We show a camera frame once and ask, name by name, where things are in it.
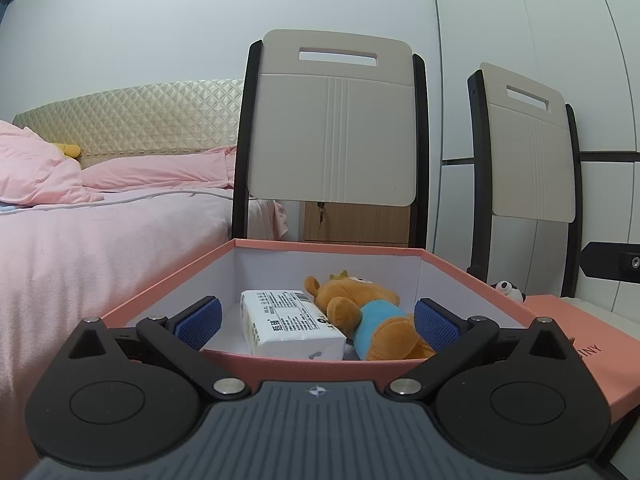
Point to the small panda toy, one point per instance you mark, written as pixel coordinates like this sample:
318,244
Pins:
507,290

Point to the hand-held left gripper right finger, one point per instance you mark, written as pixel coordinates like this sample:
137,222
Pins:
440,325

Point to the pink pillow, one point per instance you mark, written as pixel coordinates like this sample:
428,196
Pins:
165,172

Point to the beige quilted headboard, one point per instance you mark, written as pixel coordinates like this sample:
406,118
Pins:
150,120

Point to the white wardrobe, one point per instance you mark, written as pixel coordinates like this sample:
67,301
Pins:
500,20

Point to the nightstand key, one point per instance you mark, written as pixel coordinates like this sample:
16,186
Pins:
321,212

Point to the orange plush bear toy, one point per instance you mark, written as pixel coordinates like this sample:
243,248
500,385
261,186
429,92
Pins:
345,305

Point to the white tissue pack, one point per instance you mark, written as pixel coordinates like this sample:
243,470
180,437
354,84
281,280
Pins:
280,325

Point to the wooden nightstand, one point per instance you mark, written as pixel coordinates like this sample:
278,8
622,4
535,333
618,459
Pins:
360,222

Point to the pink cardboard storage box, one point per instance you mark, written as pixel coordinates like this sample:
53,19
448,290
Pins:
310,369

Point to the beige chair with black frame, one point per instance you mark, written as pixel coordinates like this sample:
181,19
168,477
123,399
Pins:
325,135
530,160

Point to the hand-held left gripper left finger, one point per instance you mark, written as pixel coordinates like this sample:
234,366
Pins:
200,322

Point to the pink duvet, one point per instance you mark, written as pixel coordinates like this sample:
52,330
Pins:
35,170

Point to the yellow plush toy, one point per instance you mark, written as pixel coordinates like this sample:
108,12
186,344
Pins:
70,150

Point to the pink box lid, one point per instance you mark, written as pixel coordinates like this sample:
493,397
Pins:
615,375

